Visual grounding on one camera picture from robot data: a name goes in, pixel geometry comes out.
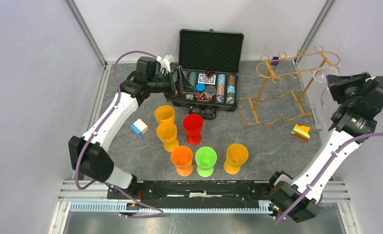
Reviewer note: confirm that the gold wine glass rack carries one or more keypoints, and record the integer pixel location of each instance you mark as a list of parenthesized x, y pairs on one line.
[(269, 74)]

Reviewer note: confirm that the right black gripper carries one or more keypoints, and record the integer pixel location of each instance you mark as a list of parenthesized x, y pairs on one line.
[(338, 83)]

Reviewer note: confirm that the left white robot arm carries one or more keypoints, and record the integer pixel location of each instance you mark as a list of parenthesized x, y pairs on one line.
[(88, 153)]

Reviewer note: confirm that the black poker chip case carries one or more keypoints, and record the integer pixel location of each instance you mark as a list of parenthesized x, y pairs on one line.
[(211, 53)]

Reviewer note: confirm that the yellow wine glass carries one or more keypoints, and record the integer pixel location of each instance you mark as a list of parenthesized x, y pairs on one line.
[(165, 113), (236, 155), (167, 133)]

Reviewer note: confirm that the purple small block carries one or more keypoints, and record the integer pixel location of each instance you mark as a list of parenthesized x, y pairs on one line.
[(274, 60)]

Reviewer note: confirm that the yellow wine glass right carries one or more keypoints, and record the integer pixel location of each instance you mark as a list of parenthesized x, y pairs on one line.
[(236, 155)]

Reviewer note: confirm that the orange green toy brick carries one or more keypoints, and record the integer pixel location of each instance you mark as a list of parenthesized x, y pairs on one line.
[(301, 132)]

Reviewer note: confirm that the clear wine glass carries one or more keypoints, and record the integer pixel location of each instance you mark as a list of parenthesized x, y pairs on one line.
[(320, 75)]

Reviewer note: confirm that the blue white toy brick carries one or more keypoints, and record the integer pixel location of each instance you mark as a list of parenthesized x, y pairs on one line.
[(139, 127)]

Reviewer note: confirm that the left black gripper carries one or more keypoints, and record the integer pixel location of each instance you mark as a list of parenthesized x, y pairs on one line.
[(181, 87)]

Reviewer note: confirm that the yellow wine glass middle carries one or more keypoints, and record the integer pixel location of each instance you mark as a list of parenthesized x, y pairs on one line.
[(167, 133)]

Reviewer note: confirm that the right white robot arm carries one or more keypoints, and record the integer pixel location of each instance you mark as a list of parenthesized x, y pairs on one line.
[(360, 99)]

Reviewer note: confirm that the blue round chip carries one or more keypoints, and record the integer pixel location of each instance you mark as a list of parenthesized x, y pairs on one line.
[(200, 87)]

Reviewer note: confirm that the playing card deck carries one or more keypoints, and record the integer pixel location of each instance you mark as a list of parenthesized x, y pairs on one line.
[(205, 79)]

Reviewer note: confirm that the orange plastic wine glass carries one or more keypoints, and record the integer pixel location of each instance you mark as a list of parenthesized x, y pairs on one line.
[(182, 157)]

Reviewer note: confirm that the red plastic wine glass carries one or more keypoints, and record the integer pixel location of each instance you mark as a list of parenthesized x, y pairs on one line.
[(193, 125)]

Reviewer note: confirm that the red triangle all-in marker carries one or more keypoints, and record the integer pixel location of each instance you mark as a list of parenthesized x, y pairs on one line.
[(204, 97)]

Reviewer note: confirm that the green plastic wine glass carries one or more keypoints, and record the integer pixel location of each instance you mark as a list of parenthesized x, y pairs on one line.
[(205, 158)]

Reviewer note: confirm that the yellow wine glass back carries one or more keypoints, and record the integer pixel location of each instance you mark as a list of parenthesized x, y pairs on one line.
[(165, 113)]

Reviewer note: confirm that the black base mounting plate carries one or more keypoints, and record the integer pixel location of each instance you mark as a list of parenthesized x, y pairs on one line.
[(205, 194)]

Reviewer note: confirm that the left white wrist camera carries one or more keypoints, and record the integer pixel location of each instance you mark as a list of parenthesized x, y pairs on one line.
[(165, 64)]

